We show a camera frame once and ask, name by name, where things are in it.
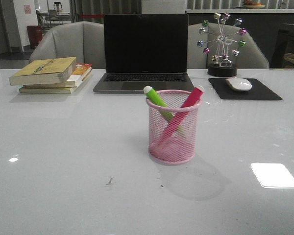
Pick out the green marker pen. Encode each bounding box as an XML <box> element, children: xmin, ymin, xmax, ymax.
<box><xmin>143</xmin><ymin>85</ymin><xmax>173</xmax><ymax>122</ymax></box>

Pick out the pink marker pen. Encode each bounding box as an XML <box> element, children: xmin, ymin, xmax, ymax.
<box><xmin>158</xmin><ymin>85</ymin><xmax>204</xmax><ymax>145</ymax></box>

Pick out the pink mesh pen holder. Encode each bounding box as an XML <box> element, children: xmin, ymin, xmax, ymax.
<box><xmin>146</xmin><ymin>90</ymin><xmax>200</xmax><ymax>164</ymax></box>

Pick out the grey laptop computer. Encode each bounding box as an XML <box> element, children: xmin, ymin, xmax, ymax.
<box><xmin>93</xmin><ymin>14</ymin><xmax>194</xmax><ymax>94</ymax></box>

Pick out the orange white middle book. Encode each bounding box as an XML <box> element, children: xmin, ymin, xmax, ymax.
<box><xmin>24</xmin><ymin>63</ymin><xmax>92</xmax><ymax>88</ymax></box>

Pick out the grey right armchair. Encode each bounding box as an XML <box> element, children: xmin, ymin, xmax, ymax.
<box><xmin>187</xmin><ymin>23</ymin><xmax>269</xmax><ymax>69</ymax></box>

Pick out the grey armchair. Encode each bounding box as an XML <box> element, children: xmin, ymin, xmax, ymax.
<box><xmin>187</xmin><ymin>23</ymin><xmax>269</xmax><ymax>69</ymax></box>
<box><xmin>29</xmin><ymin>21</ymin><xmax>106</xmax><ymax>69</ymax></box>

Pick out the white computer mouse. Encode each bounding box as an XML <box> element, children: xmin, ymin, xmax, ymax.
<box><xmin>225</xmin><ymin>77</ymin><xmax>252</xmax><ymax>92</ymax></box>

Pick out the grey left armchair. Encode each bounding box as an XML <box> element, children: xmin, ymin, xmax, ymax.
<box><xmin>29</xmin><ymin>21</ymin><xmax>106</xmax><ymax>69</ymax></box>

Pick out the yellow top book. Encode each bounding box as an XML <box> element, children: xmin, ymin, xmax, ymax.
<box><xmin>9</xmin><ymin>57</ymin><xmax>76</xmax><ymax>86</ymax></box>

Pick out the ferris wheel kinetic desk toy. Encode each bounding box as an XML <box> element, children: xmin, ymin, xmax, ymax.
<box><xmin>196</xmin><ymin>12</ymin><xmax>247</xmax><ymax>77</ymax></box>

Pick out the black mouse pad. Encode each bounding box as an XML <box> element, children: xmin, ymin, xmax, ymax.
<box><xmin>208</xmin><ymin>78</ymin><xmax>282</xmax><ymax>100</ymax></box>

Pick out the pale bottom book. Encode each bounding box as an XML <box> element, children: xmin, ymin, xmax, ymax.
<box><xmin>19</xmin><ymin>74</ymin><xmax>93</xmax><ymax>94</ymax></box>

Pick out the red trash bin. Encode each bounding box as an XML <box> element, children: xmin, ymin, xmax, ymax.
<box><xmin>27</xmin><ymin>25</ymin><xmax>42</xmax><ymax>49</ymax></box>

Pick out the fruit bowl on counter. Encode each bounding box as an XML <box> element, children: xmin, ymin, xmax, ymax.
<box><xmin>243</xmin><ymin>0</ymin><xmax>266</xmax><ymax>9</ymax></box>

